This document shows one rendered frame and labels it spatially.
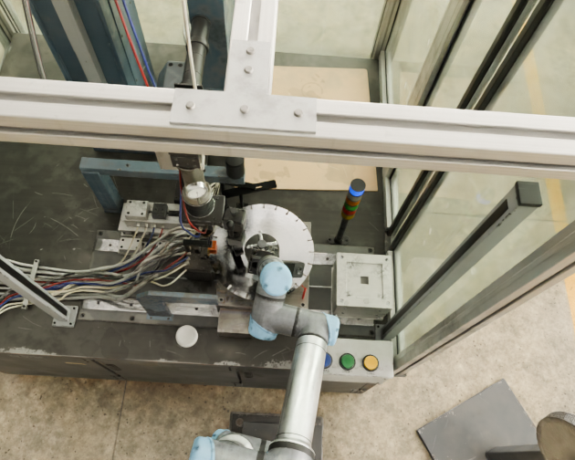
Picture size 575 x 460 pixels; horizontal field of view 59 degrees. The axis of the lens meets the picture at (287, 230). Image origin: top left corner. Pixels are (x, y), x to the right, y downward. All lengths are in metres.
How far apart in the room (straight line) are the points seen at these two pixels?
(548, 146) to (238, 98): 0.30
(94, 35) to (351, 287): 1.08
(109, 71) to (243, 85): 1.29
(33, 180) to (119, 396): 1.04
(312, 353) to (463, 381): 1.52
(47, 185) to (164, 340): 0.75
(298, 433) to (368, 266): 0.73
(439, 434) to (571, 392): 0.69
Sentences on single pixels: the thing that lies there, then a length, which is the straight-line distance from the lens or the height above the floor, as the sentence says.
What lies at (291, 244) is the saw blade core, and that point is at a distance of 1.62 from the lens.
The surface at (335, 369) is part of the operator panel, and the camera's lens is 1.58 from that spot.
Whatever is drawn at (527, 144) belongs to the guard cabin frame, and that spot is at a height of 2.05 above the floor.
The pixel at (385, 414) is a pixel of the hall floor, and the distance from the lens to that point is 2.51.
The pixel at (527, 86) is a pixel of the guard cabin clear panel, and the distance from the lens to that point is 1.01.
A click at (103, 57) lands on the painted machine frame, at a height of 1.22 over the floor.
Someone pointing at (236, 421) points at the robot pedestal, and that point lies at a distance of 2.42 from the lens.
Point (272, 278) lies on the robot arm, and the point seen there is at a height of 1.30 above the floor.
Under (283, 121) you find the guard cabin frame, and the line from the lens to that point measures 0.48.
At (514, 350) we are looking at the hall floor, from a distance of 2.77.
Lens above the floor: 2.44
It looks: 65 degrees down
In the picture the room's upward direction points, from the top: 7 degrees clockwise
